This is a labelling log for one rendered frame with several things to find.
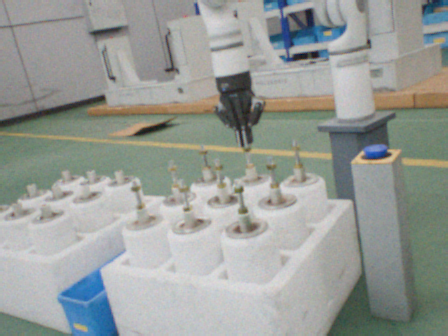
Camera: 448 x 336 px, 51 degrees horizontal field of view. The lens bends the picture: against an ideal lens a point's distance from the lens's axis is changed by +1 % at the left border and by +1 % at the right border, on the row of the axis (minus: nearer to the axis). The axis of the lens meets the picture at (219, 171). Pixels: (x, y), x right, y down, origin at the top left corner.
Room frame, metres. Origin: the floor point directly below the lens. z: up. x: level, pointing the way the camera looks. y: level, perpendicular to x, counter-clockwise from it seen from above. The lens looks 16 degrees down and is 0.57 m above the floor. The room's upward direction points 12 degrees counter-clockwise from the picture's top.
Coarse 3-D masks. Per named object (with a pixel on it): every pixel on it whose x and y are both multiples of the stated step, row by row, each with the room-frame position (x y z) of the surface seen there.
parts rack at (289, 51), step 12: (432, 0) 5.43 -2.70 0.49; (276, 12) 6.74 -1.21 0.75; (288, 12) 6.57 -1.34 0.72; (312, 12) 6.99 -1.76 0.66; (288, 24) 6.65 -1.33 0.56; (312, 24) 6.98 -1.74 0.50; (432, 24) 5.09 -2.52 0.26; (444, 24) 4.98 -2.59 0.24; (288, 36) 6.63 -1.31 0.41; (288, 48) 6.65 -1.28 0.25; (300, 48) 6.48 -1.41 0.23; (312, 48) 6.33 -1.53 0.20; (324, 48) 6.18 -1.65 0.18; (288, 60) 6.68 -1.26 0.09
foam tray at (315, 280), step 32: (320, 224) 0.85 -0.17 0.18; (352, 224) 0.93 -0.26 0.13; (288, 256) 0.75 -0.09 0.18; (320, 256) 0.78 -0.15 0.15; (352, 256) 0.91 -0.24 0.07; (128, 288) 0.82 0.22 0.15; (160, 288) 0.77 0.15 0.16; (192, 288) 0.72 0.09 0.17; (224, 288) 0.69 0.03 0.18; (256, 288) 0.66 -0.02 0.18; (288, 288) 0.67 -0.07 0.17; (320, 288) 0.76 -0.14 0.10; (352, 288) 0.89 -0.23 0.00; (128, 320) 0.83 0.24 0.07; (160, 320) 0.78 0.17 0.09; (192, 320) 0.73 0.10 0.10; (224, 320) 0.69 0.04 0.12; (256, 320) 0.66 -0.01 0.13; (288, 320) 0.65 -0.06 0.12; (320, 320) 0.75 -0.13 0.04
